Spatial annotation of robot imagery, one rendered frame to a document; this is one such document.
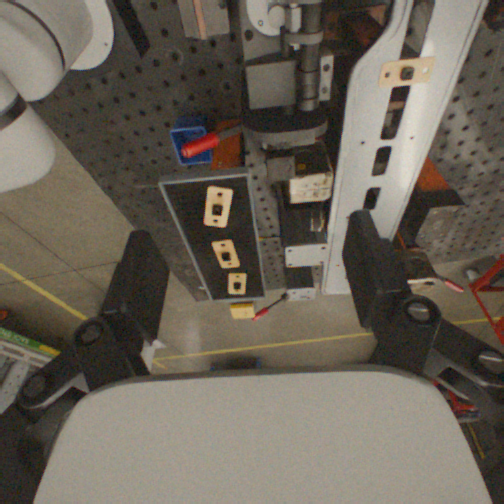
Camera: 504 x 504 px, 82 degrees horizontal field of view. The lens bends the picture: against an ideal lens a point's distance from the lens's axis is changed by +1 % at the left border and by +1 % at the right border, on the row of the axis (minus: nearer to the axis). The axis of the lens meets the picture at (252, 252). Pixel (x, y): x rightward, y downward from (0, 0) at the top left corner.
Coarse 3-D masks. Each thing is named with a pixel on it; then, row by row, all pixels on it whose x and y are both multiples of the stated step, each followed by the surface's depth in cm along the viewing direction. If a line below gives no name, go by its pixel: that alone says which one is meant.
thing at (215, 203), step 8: (208, 192) 45; (216, 192) 45; (224, 192) 45; (208, 200) 47; (216, 200) 47; (224, 200) 47; (208, 208) 48; (216, 208) 47; (224, 208) 48; (208, 216) 49; (216, 216) 49; (224, 216) 49; (208, 224) 51; (216, 224) 51; (224, 224) 51
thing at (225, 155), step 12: (216, 120) 82; (228, 120) 82; (240, 120) 81; (216, 132) 79; (240, 132) 77; (228, 144) 74; (240, 144) 74; (216, 156) 71; (228, 156) 71; (240, 156) 70; (216, 168) 68
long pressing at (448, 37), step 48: (480, 0) 41; (384, 48) 45; (432, 48) 45; (384, 96) 50; (432, 96) 50; (384, 144) 57; (336, 192) 66; (384, 192) 67; (336, 240) 80; (336, 288) 99
